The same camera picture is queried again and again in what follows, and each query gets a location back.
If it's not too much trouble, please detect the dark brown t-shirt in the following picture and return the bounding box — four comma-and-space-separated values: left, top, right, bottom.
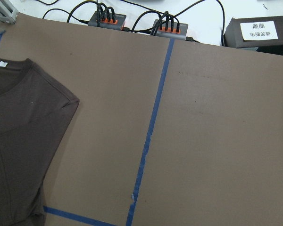
0, 59, 79, 226

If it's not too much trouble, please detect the grey usb hub right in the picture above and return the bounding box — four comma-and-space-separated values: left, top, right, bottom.
155, 20, 189, 40

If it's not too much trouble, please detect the grey usb hub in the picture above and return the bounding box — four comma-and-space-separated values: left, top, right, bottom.
155, 20, 189, 40
88, 12, 126, 31

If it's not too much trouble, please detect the grey usb hub left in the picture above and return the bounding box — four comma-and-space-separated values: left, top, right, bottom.
88, 12, 126, 31

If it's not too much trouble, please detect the dark box with white label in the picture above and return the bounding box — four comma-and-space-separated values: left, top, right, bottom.
224, 16, 283, 56

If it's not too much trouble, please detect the aluminium frame post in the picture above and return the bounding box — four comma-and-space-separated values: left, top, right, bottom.
0, 0, 18, 24

